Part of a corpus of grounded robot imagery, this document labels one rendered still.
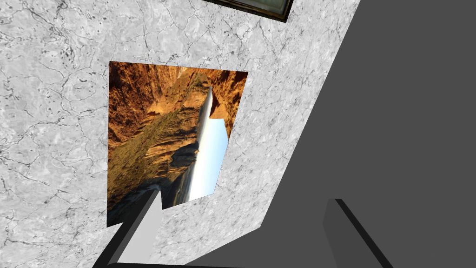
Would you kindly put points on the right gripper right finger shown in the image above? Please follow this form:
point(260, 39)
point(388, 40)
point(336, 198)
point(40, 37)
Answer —
point(349, 238)

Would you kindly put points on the canyon landscape wall picture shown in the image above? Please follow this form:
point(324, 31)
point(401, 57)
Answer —
point(156, 137)

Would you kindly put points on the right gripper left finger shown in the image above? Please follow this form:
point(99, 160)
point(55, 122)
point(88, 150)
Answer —
point(139, 233)

